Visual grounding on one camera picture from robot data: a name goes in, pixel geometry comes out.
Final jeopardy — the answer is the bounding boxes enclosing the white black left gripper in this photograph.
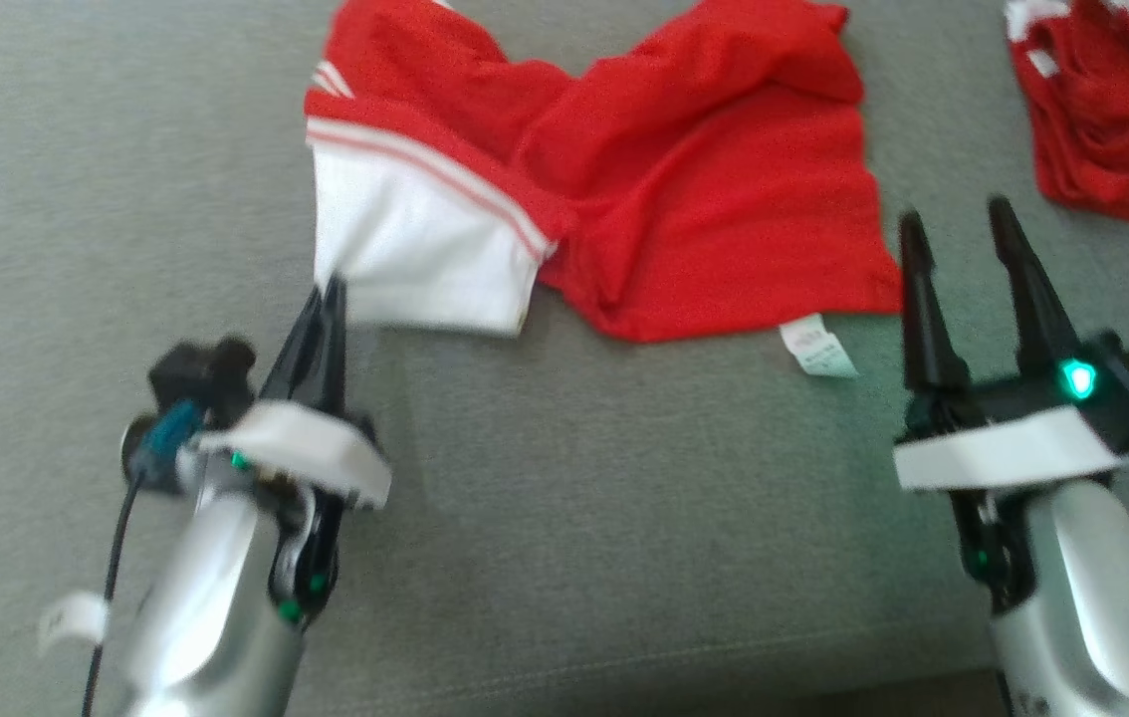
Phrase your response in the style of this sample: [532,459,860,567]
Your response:
[121,277,394,512]

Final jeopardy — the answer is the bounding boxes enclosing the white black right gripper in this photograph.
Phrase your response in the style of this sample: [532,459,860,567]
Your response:
[891,195,1129,494]

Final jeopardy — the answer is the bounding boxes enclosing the red shorts white stripe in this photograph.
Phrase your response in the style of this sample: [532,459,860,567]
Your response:
[1005,0,1129,250]

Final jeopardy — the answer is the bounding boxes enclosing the red jersey number 23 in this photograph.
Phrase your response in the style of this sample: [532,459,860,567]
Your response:
[304,0,904,380]

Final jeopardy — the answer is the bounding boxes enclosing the grey sofa seat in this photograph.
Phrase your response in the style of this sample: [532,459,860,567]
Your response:
[0,0,1129,717]

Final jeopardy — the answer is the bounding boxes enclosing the white tape tag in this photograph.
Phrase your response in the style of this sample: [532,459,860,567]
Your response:
[37,591,111,654]

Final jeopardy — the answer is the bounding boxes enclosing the black cable teal plug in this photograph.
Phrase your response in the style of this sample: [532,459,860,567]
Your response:
[80,398,202,717]

